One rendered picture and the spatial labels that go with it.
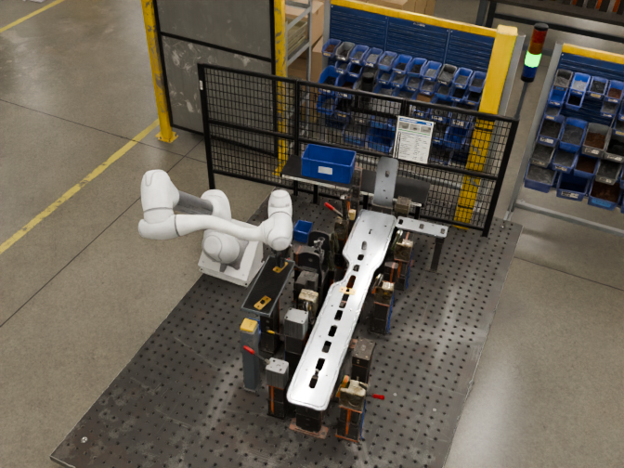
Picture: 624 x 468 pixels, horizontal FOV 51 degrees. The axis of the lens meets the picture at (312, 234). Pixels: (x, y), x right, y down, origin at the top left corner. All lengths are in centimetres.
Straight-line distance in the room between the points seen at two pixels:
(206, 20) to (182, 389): 309
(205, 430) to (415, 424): 98
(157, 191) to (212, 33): 260
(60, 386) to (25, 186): 218
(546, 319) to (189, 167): 320
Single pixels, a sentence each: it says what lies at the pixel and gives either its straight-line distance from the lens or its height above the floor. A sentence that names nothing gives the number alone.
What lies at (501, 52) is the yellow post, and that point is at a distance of 359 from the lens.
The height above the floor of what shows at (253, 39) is 119.
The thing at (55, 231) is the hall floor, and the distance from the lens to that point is 542.
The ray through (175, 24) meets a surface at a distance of 560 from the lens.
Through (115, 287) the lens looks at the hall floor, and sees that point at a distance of 484.
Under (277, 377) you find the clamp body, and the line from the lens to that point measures 292.
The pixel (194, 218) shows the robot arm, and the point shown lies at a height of 148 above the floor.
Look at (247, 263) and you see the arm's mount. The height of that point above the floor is 82.
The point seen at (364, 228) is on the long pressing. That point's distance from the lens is 365.
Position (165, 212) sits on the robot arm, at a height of 150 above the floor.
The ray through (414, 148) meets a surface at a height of 125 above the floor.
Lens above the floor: 338
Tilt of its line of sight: 42 degrees down
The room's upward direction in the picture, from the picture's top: 2 degrees clockwise
